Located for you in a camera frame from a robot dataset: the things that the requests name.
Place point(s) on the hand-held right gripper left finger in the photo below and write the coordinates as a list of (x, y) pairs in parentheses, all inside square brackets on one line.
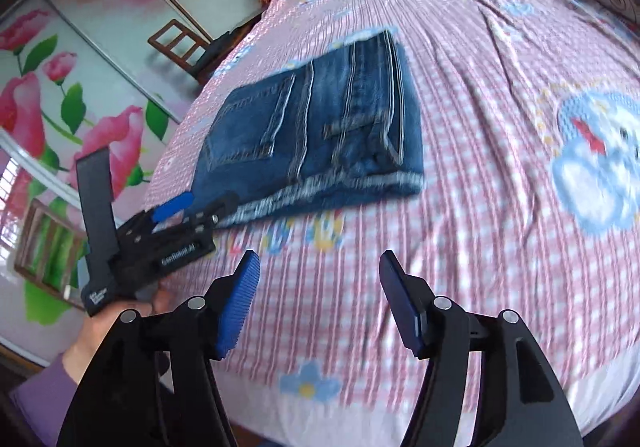
[(240, 299)]

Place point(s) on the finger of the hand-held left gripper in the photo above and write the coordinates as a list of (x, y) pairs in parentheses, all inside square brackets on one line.
[(220, 208), (172, 208)]

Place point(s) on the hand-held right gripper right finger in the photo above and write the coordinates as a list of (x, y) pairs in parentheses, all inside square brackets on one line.
[(402, 307)]

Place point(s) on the blue denim pants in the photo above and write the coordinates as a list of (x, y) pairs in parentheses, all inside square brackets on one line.
[(310, 127)]

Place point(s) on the person's left forearm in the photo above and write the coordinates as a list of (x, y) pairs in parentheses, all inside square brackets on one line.
[(45, 402)]

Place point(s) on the person's left hand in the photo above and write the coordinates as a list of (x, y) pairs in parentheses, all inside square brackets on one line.
[(95, 337)]

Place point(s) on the pink checked bed sheet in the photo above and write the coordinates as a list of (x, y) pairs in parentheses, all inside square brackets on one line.
[(475, 252)]

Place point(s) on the dark furniture piece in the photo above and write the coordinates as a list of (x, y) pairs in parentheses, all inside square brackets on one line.
[(215, 57)]

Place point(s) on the wooden chair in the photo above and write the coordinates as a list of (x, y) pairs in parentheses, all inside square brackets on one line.
[(161, 33)]

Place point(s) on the rose patterned wardrobe door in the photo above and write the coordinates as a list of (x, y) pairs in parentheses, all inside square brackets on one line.
[(75, 52)]

